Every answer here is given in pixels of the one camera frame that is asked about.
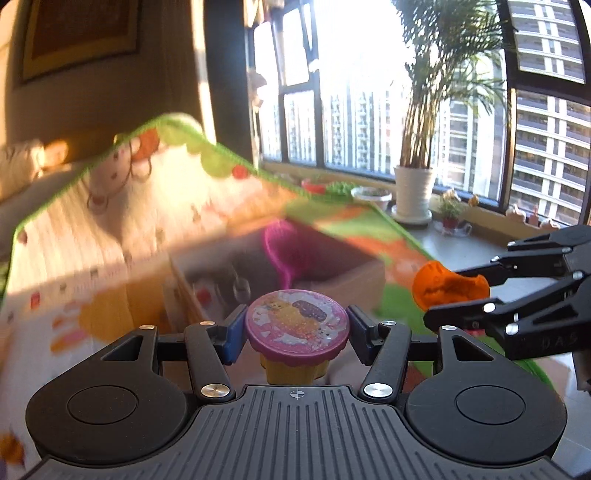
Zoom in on small tan bolster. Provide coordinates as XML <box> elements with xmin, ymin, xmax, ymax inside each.
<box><xmin>44</xmin><ymin>141</ymin><xmax>70</xmax><ymax>167</ymax></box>

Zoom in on framed wall picture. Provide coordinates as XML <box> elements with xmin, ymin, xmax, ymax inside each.
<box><xmin>18</xmin><ymin>0</ymin><xmax>141</xmax><ymax>86</ymax></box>

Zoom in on pink plastic sieve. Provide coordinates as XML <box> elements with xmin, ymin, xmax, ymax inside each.
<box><xmin>263</xmin><ymin>220</ymin><xmax>305</xmax><ymax>288</ymax></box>

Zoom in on printed play mat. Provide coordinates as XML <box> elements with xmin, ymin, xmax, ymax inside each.
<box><xmin>0</xmin><ymin>113</ymin><xmax>555</xmax><ymax>462</ymax></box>

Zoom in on white low planter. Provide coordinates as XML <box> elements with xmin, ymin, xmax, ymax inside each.
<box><xmin>351</xmin><ymin>186</ymin><xmax>393</xmax><ymax>213</ymax></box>

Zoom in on palm plant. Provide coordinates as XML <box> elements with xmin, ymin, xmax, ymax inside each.
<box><xmin>392</xmin><ymin>0</ymin><xmax>513</xmax><ymax>169</ymax></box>

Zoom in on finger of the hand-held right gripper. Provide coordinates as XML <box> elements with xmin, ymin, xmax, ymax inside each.
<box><xmin>455</xmin><ymin>224</ymin><xmax>591</xmax><ymax>288</ymax></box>
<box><xmin>423</xmin><ymin>271</ymin><xmax>591</xmax><ymax>334</ymax></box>

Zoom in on white pot saucer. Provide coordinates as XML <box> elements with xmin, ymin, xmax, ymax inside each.
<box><xmin>392</xmin><ymin>205</ymin><xmax>434</xmax><ymax>225</ymax></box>

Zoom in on pink lid cupcake toy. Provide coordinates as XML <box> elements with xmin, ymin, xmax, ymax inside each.
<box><xmin>245</xmin><ymin>289</ymin><xmax>350</xmax><ymax>385</ymax></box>

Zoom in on white pillow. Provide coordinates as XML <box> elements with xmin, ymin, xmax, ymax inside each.
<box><xmin>0</xmin><ymin>141</ymin><xmax>44</xmax><ymax>195</ymax></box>

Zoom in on cardboard box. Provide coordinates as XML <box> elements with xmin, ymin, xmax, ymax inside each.
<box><xmin>168</xmin><ymin>226</ymin><xmax>386</xmax><ymax>352</ymax></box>

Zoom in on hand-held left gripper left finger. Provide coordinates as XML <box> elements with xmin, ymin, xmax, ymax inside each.
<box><xmin>99</xmin><ymin>304</ymin><xmax>249</xmax><ymax>401</ymax></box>

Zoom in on dark curtain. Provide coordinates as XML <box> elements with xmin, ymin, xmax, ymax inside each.
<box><xmin>203</xmin><ymin>0</ymin><xmax>259</xmax><ymax>162</ymax></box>

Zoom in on orange toy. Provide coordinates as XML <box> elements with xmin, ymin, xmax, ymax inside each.
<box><xmin>412</xmin><ymin>261</ymin><xmax>490</xmax><ymax>311</ymax></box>

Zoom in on black framed window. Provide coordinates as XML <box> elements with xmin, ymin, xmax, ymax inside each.
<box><xmin>247</xmin><ymin>0</ymin><xmax>591</xmax><ymax>217</ymax></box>

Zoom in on small flowering potted plant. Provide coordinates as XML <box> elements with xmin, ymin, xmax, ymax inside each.
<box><xmin>434</xmin><ymin>189</ymin><xmax>472</xmax><ymax>236</ymax></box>

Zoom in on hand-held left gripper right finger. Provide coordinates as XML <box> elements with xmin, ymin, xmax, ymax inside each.
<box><xmin>346</xmin><ymin>305</ymin><xmax>504</xmax><ymax>401</ymax></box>

